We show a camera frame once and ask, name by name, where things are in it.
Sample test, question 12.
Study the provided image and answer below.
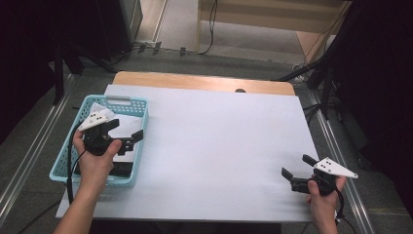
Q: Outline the metal floor rail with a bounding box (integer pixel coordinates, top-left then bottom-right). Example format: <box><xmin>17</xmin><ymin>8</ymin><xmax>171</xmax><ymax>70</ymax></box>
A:
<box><xmin>308</xmin><ymin>89</ymin><xmax>376</xmax><ymax>234</ymax></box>
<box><xmin>0</xmin><ymin>73</ymin><xmax>76</xmax><ymax>225</ymax></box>

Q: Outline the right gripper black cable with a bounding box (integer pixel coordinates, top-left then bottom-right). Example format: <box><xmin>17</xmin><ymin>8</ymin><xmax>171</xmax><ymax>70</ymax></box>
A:
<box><xmin>334</xmin><ymin>188</ymin><xmax>358</xmax><ymax>234</ymax></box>

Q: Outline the person's left hand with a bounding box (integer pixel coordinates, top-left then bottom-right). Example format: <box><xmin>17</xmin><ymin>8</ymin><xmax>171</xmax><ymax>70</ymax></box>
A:
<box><xmin>72</xmin><ymin>130</ymin><xmax>123</xmax><ymax>193</ymax></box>

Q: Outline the wooden step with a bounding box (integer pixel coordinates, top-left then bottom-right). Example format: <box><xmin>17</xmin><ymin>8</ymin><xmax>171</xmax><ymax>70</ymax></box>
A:
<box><xmin>198</xmin><ymin>0</ymin><xmax>354</xmax><ymax>34</ymax></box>

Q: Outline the white table mat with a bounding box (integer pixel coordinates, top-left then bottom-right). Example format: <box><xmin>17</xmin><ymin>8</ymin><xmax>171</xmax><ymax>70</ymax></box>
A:
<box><xmin>56</xmin><ymin>84</ymin><xmax>320</xmax><ymax>223</ymax></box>

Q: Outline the dark cabinet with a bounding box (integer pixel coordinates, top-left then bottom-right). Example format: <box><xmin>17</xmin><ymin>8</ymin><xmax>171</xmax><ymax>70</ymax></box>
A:
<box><xmin>106</xmin><ymin>0</ymin><xmax>144</xmax><ymax>61</ymax></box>

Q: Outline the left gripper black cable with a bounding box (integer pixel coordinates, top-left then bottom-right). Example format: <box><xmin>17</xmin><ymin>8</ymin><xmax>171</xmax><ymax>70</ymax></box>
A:
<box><xmin>66</xmin><ymin>121</ymin><xmax>86</xmax><ymax>206</ymax></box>

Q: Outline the black metal stand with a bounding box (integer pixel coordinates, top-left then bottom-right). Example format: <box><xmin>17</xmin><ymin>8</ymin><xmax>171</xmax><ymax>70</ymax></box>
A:
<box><xmin>53</xmin><ymin>38</ymin><xmax>118</xmax><ymax>105</ymax></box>
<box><xmin>274</xmin><ymin>0</ymin><xmax>358</xmax><ymax>121</ymax></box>

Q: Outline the black hanging cable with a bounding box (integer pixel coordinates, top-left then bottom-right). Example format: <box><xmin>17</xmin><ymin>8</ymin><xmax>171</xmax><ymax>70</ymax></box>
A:
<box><xmin>194</xmin><ymin>0</ymin><xmax>219</xmax><ymax>56</ymax></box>

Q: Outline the wooden table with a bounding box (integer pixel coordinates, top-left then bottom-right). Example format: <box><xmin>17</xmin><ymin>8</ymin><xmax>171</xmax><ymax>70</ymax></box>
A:
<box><xmin>111</xmin><ymin>71</ymin><xmax>296</xmax><ymax>97</ymax></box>

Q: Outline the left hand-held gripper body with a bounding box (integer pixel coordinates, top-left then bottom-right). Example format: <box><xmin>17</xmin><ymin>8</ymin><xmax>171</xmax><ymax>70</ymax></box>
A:
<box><xmin>78</xmin><ymin>109</ymin><xmax>135</xmax><ymax>157</ymax></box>

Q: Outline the black curtain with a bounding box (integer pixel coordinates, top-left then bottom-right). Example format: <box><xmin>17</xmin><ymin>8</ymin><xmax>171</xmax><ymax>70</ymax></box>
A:
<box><xmin>334</xmin><ymin>0</ymin><xmax>413</xmax><ymax>215</ymax></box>
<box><xmin>0</xmin><ymin>0</ymin><xmax>111</xmax><ymax>144</ymax></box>

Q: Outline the light blue plastic basket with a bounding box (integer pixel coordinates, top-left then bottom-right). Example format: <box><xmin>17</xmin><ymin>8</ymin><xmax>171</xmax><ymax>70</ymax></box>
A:
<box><xmin>49</xmin><ymin>94</ymin><xmax>150</xmax><ymax>189</ymax></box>

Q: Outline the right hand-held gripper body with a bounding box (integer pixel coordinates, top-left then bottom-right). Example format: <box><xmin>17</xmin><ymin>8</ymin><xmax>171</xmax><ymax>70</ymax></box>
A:
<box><xmin>290</xmin><ymin>157</ymin><xmax>359</xmax><ymax>197</ymax></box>

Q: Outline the white shorts black waistband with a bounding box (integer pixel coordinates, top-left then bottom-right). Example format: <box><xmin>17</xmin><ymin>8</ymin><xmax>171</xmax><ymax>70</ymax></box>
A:
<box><xmin>73</xmin><ymin>101</ymin><xmax>144</xmax><ymax>178</ymax></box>

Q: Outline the person's right hand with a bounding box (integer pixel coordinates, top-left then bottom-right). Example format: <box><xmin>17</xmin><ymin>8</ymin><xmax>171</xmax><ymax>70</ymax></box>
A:
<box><xmin>306</xmin><ymin>176</ymin><xmax>348</xmax><ymax>222</ymax></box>

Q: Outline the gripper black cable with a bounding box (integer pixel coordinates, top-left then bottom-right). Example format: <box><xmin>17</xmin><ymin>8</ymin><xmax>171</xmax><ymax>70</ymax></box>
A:
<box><xmin>334</xmin><ymin>188</ymin><xmax>358</xmax><ymax>234</ymax></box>
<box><xmin>66</xmin><ymin>121</ymin><xmax>86</xmax><ymax>206</ymax></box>

